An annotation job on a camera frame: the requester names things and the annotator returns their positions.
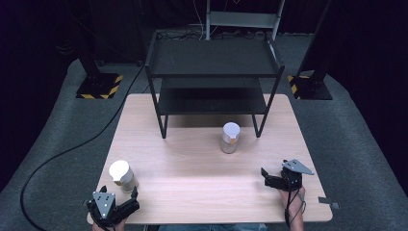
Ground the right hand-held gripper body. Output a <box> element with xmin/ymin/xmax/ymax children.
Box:
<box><xmin>272</xmin><ymin>159</ymin><xmax>316</xmax><ymax>193</ymax></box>

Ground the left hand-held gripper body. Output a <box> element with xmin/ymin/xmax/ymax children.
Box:
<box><xmin>86</xmin><ymin>191</ymin><xmax>140</xmax><ymax>229</ymax></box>

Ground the glass jar with white lid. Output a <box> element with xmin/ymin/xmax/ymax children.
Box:
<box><xmin>219</xmin><ymin>121</ymin><xmax>242</xmax><ymax>155</ymax></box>
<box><xmin>108</xmin><ymin>159</ymin><xmax>140</xmax><ymax>193</ymax></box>

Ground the black two-tier metal shelf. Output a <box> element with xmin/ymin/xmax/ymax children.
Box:
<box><xmin>144</xmin><ymin>30</ymin><xmax>286</xmax><ymax>140</ymax></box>

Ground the person's right hand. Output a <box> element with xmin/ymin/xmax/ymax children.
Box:
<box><xmin>278</xmin><ymin>188</ymin><xmax>307</xmax><ymax>212</ymax></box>

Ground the person's left hand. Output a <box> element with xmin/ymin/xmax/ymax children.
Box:
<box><xmin>91</xmin><ymin>218</ymin><xmax>128</xmax><ymax>231</ymax></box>

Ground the grey metal stand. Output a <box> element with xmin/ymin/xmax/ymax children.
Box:
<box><xmin>205</xmin><ymin>0</ymin><xmax>286</xmax><ymax>41</ymax></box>

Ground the right hand-held gripper cable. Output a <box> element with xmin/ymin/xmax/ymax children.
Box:
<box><xmin>283</xmin><ymin>179</ymin><xmax>308</xmax><ymax>229</ymax></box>

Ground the long black floor cable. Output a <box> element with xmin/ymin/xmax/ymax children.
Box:
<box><xmin>19</xmin><ymin>62</ymin><xmax>147</xmax><ymax>231</ymax></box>

